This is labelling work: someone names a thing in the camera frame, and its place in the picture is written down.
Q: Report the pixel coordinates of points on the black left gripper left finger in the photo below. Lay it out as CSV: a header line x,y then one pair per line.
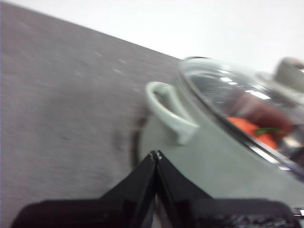
x,y
123,209

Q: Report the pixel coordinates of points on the glass lid with green knob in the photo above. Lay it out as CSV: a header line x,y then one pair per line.
x,y
213,85

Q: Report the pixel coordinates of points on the orange pumpkin with green stem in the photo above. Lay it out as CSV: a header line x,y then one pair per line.
x,y
243,126

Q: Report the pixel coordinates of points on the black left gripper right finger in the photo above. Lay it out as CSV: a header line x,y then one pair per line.
x,y
190,209

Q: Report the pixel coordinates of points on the pale green electric steamer pot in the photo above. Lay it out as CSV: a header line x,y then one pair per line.
x,y
213,161

